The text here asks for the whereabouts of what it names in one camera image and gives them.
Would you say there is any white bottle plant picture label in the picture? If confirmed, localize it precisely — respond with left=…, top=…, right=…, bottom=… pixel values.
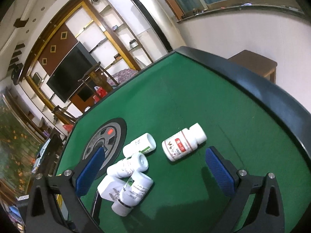
left=111, top=171, right=154, bottom=217

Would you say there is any white power adapter plug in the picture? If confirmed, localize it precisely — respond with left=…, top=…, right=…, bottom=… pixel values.
left=97, top=175, right=125, bottom=201

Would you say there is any red label white pill bottle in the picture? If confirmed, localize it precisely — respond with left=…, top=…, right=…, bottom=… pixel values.
left=161, top=123, right=207, bottom=162

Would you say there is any middle white pill bottle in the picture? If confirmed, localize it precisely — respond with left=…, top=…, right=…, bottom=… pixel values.
left=107, top=153, right=149, bottom=178

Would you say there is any green label white pill bottle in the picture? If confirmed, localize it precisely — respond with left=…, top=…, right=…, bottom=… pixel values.
left=122, top=133, right=156, bottom=157

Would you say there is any red plastic bag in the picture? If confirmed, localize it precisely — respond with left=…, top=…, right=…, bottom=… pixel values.
left=93, top=86, right=107, bottom=103

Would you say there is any black flat screen television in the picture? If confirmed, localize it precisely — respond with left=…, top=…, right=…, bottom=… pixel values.
left=47, top=42, right=97, bottom=102

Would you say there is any brown wooden stool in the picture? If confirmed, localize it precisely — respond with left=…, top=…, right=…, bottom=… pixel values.
left=228, top=50, right=277, bottom=84

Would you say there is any dark wooden chair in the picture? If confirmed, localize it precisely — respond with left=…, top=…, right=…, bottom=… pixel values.
left=78, top=62, right=120, bottom=97

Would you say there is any silver tower air conditioner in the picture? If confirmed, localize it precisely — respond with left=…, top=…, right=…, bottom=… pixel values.
left=131, top=0, right=186, bottom=52

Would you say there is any wooden wall shelf unit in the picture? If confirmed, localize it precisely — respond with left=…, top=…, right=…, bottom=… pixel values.
left=12, top=0, right=141, bottom=125

